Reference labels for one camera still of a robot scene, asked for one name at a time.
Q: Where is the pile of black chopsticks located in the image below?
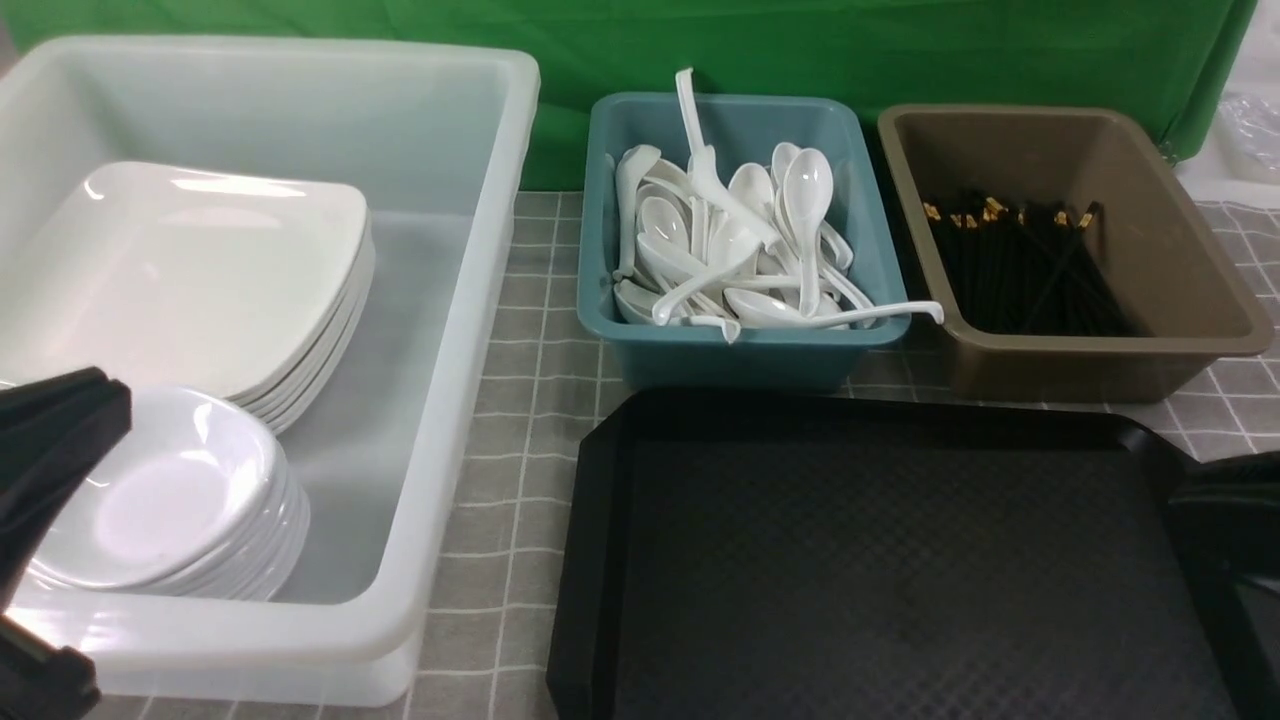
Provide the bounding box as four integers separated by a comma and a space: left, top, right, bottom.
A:
922, 190, 1147, 338

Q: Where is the green backdrop cloth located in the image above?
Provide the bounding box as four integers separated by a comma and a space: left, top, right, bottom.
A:
3, 1, 1256, 190

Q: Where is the large translucent white tub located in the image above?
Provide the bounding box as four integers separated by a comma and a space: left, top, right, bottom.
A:
3, 36, 540, 707

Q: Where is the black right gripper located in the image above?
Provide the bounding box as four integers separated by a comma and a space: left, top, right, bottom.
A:
1167, 452, 1279, 719

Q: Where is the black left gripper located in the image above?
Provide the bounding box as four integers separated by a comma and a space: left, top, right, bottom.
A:
1, 366, 132, 719

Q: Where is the grey checked tablecloth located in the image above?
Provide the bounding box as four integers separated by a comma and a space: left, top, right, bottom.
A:
88, 193, 1277, 719

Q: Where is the stack of small white bowls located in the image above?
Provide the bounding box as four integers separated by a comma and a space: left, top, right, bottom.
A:
26, 386, 311, 602

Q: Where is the black plastic serving tray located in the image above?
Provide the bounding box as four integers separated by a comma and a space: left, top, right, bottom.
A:
547, 389, 1239, 719

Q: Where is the stack of white square plates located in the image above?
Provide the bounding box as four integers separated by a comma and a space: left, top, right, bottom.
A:
1, 161, 376, 434

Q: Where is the brown plastic chopstick bin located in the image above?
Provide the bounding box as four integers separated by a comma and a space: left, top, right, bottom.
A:
878, 104, 1274, 404

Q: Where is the pile of white spoons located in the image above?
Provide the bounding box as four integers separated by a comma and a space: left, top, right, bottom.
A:
609, 67, 945, 345

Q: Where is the teal plastic spoon bin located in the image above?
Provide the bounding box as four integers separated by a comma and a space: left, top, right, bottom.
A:
577, 92, 910, 392

